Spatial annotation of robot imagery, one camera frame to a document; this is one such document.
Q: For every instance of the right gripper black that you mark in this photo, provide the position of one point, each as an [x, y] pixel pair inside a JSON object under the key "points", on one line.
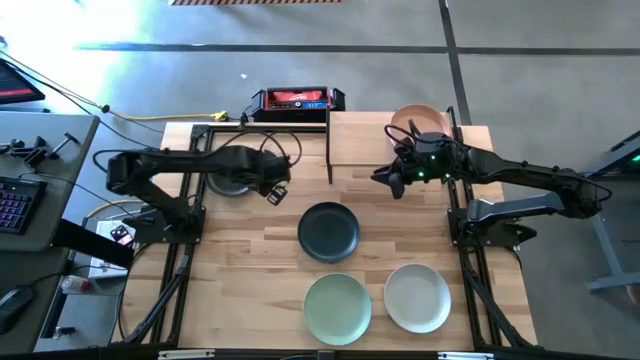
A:
{"points": [[430, 160]]}

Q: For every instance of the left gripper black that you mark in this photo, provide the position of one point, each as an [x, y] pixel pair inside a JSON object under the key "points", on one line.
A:
{"points": [[270, 170]]}

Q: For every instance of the peach pink plate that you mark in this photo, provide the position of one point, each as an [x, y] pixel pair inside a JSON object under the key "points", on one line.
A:
{"points": [[420, 117]]}

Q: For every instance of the dark teal plate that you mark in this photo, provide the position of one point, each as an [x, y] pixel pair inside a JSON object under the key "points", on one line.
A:
{"points": [[328, 232]]}

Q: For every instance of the light grey plate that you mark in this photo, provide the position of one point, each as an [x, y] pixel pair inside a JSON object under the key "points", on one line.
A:
{"points": [[417, 298]]}

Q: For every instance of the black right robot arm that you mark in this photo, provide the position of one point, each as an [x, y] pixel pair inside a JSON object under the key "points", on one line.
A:
{"points": [[525, 172]]}

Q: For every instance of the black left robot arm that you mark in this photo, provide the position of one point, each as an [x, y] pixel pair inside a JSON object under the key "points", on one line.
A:
{"points": [[175, 162]]}

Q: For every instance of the red black Milwaukee toolbox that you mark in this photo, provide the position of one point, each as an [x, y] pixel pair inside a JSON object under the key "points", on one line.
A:
{"points": [[295, 97]]}

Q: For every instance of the light green plate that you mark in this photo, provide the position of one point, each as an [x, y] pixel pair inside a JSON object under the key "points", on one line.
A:
{"points": [[337, 309]]}

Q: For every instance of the small black red device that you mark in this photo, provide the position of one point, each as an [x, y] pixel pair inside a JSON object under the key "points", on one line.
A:
{"points": [[121, 235]]}

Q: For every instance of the white box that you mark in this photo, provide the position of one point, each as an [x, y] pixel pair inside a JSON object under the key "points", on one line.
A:
{"points": [[105, 267]]}

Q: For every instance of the black flat bar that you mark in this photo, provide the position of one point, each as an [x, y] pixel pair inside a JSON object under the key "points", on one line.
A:
{"points": [[90, 242]]}

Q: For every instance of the black desk clamp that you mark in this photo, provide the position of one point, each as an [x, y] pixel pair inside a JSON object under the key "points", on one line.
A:
{"points": [[32, 152], [62, 145]]}

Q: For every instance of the grey desk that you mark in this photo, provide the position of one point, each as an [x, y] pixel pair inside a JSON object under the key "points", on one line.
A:
{"points": [[55, 210]]}

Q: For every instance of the white red bottle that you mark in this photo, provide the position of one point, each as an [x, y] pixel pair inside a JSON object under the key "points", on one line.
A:
{"points": [[75, 285]]}

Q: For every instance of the grey metal stand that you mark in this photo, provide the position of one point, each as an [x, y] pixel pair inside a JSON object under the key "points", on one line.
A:
{"points": [[607, 250]]}

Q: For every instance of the black backlit keyboard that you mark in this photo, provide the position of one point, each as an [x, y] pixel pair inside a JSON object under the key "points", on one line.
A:
{"points": [[17, 205]]}

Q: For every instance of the black computer monitor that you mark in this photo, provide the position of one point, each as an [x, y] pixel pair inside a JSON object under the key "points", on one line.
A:
{"points": [[15, 85]]}

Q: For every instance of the black computer mouse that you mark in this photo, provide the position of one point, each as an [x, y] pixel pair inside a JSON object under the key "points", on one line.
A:
{"points": [[15, 307]]}

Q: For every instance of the black aluminium table frame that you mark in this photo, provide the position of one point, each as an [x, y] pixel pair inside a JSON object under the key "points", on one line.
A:
{"points": [[198, 134]]}

